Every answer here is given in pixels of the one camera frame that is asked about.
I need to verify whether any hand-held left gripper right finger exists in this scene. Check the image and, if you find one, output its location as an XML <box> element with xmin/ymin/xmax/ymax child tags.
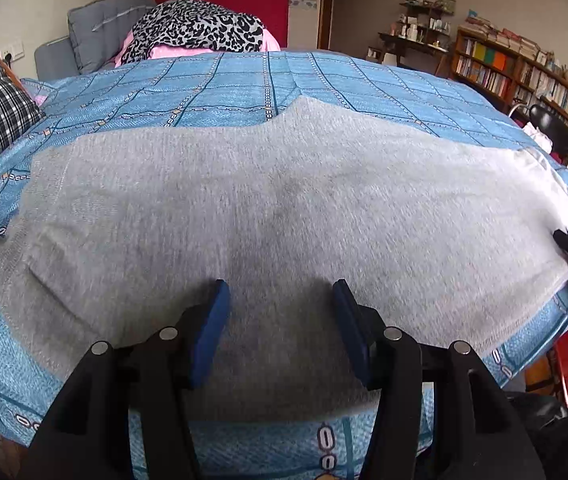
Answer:
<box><xmin>331</xmin><ymin>279</ymin><xmax>547</xmax><ymax>480</ymax></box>

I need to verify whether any grey sweatshirt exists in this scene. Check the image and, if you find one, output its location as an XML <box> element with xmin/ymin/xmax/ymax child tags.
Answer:
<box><xmin>0</xmin><ymin>95</ymin><xmax>568</xmax><ymax>423</ymax></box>

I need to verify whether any black chair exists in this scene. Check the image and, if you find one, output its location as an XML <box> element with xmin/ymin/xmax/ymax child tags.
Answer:
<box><xmin>511</xmin><ymin>102</ymin><xmax>568</xmax><ymax>166</ymax></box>

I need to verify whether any wooden bookshelf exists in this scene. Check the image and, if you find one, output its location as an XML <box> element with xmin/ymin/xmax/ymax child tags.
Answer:
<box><xmin>450</xmin><ymin>27</ymin><xmax>568</xmax><ymax>136</ymax></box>

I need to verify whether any white bag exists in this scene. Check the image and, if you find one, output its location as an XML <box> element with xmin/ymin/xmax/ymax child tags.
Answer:
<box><xmin>522</xmin><ymin>122</ymin><xmax>554</xmax><ymax>151</ymax></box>

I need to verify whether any wooden desk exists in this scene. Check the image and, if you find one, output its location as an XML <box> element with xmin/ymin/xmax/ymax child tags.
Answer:
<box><xmin>366</xmin><ymin>32</ymin><xmax>452</xmax><ymax>68</ymax></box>

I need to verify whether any grey cushion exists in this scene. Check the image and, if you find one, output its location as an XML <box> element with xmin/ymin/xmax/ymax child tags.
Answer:
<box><xmin>34</xmin><ymin>37</ymin><xmax>77</xmax><ymax>81</ymax></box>

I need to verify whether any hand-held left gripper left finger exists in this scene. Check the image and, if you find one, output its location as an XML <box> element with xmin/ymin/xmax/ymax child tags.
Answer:
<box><xmin>16</xmin><ymin>279</ymin><xmax>232</xmax><ymax>480</ymax></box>

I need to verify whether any pink blanket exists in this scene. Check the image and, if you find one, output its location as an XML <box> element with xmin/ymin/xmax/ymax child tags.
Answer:
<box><xmin>114</xmin><ymin>27</ymin><xmax>282</xmax><ymax>68</ymax></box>

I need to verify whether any wooden desktop shelf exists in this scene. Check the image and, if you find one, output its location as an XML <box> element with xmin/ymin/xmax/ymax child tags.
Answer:
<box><xmin>398</xmin><ymin>0</ymin><xmax>457</xmax><ymax>36</ymax></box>

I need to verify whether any grey pillow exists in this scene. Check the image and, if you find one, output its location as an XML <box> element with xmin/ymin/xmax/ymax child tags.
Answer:
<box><xmin>67</xmin><ymin>0</ymin><xmax>157</xmax><ymax>75</ymax></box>

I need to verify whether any stack of books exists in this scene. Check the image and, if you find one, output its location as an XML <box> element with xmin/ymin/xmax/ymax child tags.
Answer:
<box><xmin>464</xmin><ymin>10</ymin><xmax>539</xmax><ymax>58</ymax></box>

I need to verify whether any leopard print cloth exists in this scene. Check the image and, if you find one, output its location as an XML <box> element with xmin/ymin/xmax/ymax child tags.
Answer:
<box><xmin>120</xmin><ymin>1</ymin><xmax>265</xmax><ymax>63</ymax></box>

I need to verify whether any blue patterned bedspread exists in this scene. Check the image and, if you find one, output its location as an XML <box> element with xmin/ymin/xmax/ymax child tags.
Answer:
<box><xmin>0</xmin><ymin>50</ymin><xmax>568</xmax><ymax>480</ymax></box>

